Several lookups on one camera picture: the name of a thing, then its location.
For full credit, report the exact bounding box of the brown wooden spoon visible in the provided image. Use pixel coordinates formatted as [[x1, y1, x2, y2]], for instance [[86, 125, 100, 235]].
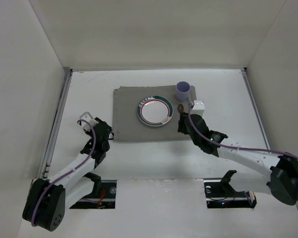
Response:
[[177, 104, 186, 116]]

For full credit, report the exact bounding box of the lilac plastic cup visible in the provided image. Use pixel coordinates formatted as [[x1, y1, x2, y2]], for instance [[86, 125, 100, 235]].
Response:
[[176, 81, 191, 102]]

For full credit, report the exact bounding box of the grey cloth placemat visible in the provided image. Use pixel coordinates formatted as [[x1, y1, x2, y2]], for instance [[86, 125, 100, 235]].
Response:
[[112, 85, 190, 142]]

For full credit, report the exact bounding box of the white plate green red rim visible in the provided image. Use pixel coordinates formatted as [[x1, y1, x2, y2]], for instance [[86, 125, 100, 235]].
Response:
[[137, 95, 174, 127]]

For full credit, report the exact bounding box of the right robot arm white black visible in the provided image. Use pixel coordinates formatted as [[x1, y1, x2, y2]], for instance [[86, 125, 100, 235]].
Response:
[[178, 113, 298, 205]]

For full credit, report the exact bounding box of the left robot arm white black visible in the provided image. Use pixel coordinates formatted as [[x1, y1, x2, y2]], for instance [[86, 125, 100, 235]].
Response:
[[22, 118, 114, 232]]

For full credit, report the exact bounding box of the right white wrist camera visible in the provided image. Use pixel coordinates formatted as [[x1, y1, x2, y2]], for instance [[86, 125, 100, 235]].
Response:
[[190, 100, 205, 117]]

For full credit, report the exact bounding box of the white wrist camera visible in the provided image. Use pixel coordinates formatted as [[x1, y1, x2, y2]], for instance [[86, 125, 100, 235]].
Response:
[[190, 100, 205, 117], [77, 112, 98, 131]]

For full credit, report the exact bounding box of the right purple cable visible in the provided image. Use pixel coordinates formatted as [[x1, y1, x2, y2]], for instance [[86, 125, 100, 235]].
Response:
[[188, 103, 298, 201]]

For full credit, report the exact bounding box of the purple cable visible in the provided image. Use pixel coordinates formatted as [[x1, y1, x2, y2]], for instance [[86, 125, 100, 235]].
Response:
[[31, 119, 96, 227], [188, 103, 298, 201]]

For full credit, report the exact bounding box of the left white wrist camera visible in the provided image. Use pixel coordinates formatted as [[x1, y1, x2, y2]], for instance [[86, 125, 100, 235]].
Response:
[[77, 112, 98, 131]]

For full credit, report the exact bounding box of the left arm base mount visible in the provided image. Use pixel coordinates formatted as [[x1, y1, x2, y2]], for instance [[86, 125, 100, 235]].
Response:
[[70, 173, 117, 209]]

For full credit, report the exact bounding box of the left aluminium frame rail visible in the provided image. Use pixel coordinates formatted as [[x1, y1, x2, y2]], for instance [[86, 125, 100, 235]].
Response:
[[38, 67, 73, 179]]

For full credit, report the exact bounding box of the aluminium frame rail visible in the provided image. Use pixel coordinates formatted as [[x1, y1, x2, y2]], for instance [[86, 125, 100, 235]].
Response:
[[241, 68, 270, 149], [38, 67, 73, 179]]

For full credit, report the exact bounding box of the right aluminium frame rail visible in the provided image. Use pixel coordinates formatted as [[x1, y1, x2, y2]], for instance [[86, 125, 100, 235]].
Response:
[[241, 68, 270, 149]]

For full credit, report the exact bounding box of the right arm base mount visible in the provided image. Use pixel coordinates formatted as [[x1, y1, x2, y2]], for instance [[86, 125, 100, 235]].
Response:
[[204, 170, 257, 209]]

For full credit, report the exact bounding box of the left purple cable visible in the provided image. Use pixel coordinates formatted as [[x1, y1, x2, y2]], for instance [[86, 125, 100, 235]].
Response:
[[31, 119, 96, 227]]

